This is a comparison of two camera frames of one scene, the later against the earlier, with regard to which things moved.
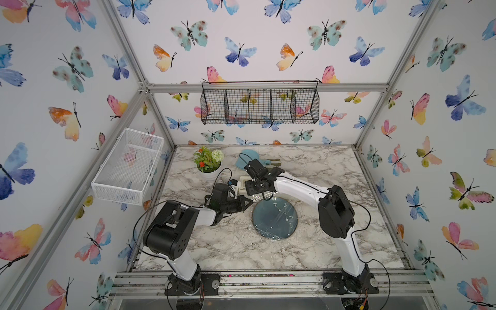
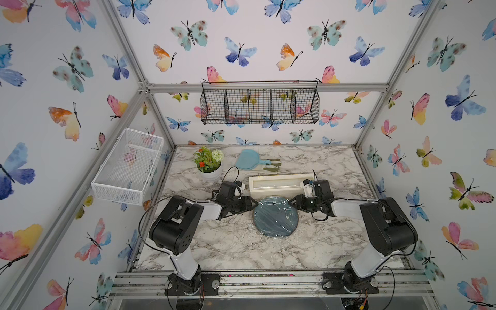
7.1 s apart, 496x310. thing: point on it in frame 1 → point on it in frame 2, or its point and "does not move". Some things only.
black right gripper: [249, 190] → [299, 202]
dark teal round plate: [276, 219] does not move
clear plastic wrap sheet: [276, 219] does not move
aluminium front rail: [152, 284] does not move
